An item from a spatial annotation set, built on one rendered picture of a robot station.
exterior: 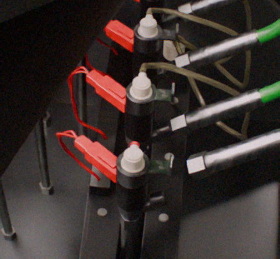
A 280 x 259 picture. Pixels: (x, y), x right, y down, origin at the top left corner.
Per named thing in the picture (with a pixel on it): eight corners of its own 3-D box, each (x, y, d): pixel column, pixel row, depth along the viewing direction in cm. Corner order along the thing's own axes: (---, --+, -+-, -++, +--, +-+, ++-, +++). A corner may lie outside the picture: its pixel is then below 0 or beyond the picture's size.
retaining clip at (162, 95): (174, 92, 72) (174, 82, 71) (172, 105, 71) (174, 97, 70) (138, 88, 72) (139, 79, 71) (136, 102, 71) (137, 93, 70)
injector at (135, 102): (165, 226, 86) (179, 106, 70) (121, 223, 87) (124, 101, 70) (167, 206, 88) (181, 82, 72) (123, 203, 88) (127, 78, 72)
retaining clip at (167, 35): (177, 32, 77) (178, 23, 76) (177, 43, 76) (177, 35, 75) (145, 29, 77) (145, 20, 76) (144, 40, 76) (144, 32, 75)
